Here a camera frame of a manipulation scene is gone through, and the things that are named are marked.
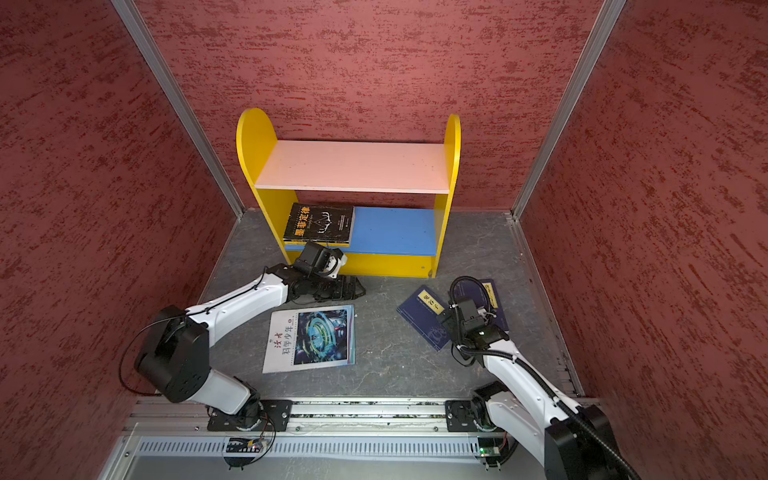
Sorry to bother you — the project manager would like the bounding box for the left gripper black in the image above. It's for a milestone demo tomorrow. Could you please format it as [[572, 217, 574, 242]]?
[[307, 272, 365, 301]]

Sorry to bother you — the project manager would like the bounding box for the navy book with dragon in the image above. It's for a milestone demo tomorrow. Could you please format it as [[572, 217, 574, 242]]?
[[396, 285, 450, 351]]

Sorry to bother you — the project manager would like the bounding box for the black Murphy's law book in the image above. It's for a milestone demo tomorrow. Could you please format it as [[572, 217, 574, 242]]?
[[283, 203, 355, 246]]

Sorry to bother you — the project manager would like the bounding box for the navy book set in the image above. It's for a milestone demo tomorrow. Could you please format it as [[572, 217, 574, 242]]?
[[453, 278, 509, 332]]

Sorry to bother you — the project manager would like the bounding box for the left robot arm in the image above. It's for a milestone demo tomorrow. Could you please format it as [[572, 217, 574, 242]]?
[[134, 264, 366, 429]]

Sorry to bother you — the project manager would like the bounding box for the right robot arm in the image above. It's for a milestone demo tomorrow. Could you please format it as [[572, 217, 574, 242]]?
[[438, 310, 640, 479]]

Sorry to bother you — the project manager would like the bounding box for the white science magazine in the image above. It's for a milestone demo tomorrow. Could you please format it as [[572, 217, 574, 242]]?
[[262, 305, 355, 374]]

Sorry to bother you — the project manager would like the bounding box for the right circuit board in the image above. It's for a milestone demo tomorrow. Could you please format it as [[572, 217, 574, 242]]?
[[476, 437, 511, 464]]

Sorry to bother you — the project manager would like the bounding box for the circuit board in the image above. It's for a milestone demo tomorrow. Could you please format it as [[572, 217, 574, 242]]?
[[476, 437, 511, 464], [225, 437, 270, 456]]

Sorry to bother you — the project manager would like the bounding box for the left circuit board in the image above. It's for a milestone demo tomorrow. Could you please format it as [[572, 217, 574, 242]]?
[[225, 437, 270, 456]]

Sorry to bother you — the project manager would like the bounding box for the left corner aluminium profile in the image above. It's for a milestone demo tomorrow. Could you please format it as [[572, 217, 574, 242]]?
[[111, 0, 246, 220]]

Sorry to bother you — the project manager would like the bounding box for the corner aluminium profile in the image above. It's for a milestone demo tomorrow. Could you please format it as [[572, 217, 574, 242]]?
[[111, 0, 246, 220], [511, 0, 626, 222]]

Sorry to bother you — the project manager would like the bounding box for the right corner aluminium profile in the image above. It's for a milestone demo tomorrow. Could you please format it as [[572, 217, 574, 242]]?
[[511, 0, 626, 222]]

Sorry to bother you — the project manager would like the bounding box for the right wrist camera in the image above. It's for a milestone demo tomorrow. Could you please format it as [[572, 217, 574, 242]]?
[[454, 298, 488, 329]]

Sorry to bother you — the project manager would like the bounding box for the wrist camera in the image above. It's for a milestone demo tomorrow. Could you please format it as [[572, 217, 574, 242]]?
[[454, 298, 488, 329], [293, 242, 347, 279]]

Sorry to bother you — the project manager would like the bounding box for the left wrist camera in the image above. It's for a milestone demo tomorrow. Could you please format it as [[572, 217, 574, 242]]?
[[293, 242, 347, 279]]

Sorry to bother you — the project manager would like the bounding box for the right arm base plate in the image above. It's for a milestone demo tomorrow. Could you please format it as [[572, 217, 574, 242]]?
[[444, 399, 498, 433]]

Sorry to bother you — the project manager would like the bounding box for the black corrugated cable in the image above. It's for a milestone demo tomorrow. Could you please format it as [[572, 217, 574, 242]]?
[[448, 275, 640, 480]]

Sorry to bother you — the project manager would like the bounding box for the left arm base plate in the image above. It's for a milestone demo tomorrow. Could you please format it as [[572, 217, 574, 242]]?
[[206, 399, 294, 433]]

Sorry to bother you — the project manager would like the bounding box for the slotted cable duct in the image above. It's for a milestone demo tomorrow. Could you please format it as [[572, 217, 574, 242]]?
[[135, 436, 478, 461]]

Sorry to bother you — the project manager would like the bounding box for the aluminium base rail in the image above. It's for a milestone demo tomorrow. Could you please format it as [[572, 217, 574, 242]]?
[[122, 397, 464, 436]]

